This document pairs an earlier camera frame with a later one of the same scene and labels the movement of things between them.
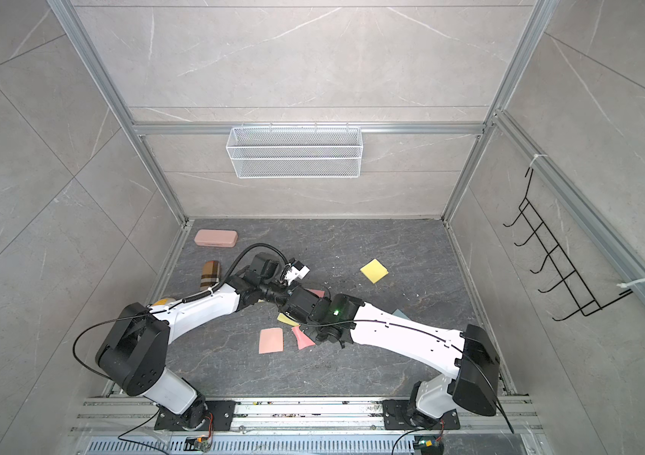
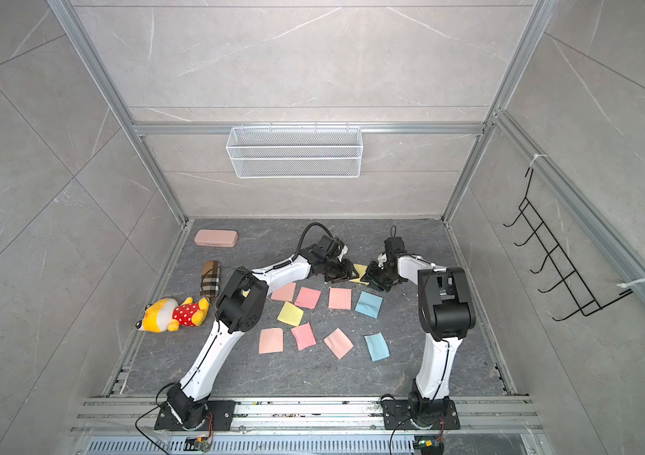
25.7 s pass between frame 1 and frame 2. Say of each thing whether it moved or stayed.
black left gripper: moved
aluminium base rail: stayed
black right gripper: moved
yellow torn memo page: stayed
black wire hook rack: stayed
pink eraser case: stayed
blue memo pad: moved
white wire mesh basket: stayed
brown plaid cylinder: stayed
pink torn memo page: stayed
